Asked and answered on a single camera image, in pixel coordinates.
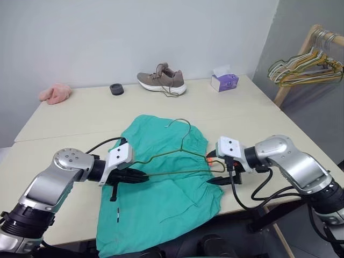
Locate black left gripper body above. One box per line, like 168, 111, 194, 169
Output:
105, 168, 131, 203

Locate pink fluffy slipper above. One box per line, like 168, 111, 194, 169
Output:
39, 82, 73, 105

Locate black table frame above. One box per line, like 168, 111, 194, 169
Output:
247, 200, 310, 233

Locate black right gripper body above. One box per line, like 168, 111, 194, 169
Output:
225, 157, 243, 185

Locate light wooden slat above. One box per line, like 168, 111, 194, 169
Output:
271, 223, 293, 258

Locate green shorts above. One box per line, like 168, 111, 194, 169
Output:
96, 114, 224, 257

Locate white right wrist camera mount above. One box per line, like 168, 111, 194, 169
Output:
216, 136, 255, 173

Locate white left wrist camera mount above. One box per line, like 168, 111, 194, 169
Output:
98, 143, 134, 187

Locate dark rounded shape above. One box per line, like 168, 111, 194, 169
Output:
197, 234, 229, 258
139, 248, 168, 258

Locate green wire hanger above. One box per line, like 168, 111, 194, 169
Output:
142, 118, 225, 178

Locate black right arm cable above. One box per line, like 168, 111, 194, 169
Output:
227, 158, 310, 210

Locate taupe sneaker with white sole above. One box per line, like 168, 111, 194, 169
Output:
136, 62, 188, 98

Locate black round container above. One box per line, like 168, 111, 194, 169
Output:
109, 83, 125, 96

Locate bunch of wire hangers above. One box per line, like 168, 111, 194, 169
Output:
268, 29, 344, 88

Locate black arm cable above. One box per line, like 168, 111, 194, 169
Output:
85, 137, 127, 155
227, 158, 310, 210

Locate purple and white tissue box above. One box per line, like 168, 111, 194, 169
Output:
210, 65, 240, 94

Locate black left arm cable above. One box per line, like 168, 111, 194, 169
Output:
85, 137, 127, 155

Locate wooden clothes rack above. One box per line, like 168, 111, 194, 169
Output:
273, 24, 344, 108

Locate white wire hanger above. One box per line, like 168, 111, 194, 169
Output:
268, 29, 342, 81

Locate yellow wire hanger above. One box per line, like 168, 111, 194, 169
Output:
279, 29, 344, 87

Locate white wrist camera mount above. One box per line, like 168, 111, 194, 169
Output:
98, 143, 134, 187
216, 136, 255, 173

